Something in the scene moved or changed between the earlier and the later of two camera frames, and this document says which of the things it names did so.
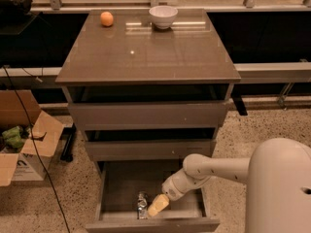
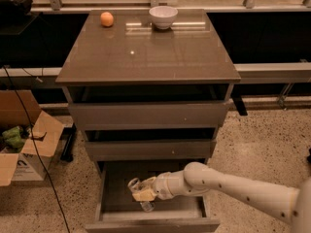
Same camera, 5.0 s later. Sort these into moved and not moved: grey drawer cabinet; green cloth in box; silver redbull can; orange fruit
Moved: silver redbull can
Not moved: orange fruit; green cloth in box; grey drawer cabinet
